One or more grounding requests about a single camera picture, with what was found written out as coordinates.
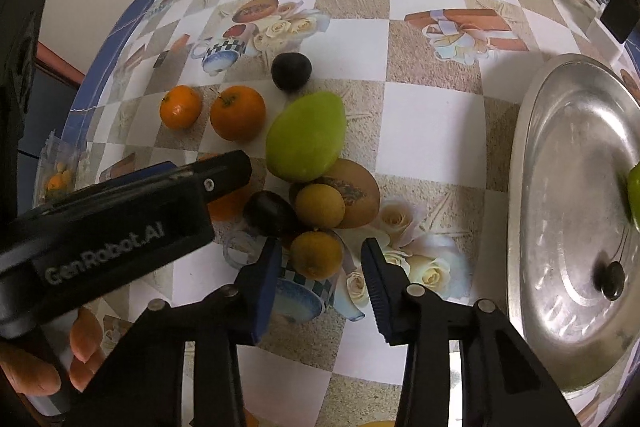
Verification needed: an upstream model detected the large orange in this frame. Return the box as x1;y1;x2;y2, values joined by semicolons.
209;86;267;142

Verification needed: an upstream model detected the small orange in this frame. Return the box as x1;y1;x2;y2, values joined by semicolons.
159;85;203;130

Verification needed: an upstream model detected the checkered printed tablecloth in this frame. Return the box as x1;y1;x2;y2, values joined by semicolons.
67;0;640;427

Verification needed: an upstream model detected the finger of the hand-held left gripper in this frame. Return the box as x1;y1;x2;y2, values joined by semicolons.
170;150;253;206

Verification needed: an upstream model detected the silver metal tray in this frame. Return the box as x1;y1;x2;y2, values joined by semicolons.
506;53;640;403

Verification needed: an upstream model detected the dark purple plum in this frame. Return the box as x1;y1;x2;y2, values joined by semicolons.
243;190;301;237
271;53;313;92

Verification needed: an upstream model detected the clear plastic bag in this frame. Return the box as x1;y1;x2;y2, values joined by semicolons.
32;132;88;208

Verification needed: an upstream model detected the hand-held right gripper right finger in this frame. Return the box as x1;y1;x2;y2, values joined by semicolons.
361;237;581;427

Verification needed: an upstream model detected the person's left hand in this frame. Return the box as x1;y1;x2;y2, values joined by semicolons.
0;307;107;398

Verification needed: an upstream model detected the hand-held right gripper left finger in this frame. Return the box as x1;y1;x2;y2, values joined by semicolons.
75;237;283;427

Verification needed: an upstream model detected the dark cabinet with red edge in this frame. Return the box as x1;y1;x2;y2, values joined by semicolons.
27;42;88;158

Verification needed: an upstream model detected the green mango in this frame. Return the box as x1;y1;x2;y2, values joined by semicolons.
265;91;347;182

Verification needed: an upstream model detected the black box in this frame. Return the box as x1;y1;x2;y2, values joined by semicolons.
602;0;640;44

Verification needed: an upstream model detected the yellow-brown round lemon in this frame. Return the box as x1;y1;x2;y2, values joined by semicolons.
294;183;347;229
290;231;344;280

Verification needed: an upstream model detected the round green apple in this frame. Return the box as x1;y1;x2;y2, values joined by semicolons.
625;161;640;230

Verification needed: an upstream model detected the small dark round object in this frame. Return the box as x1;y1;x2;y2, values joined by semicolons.
600;261;626;302

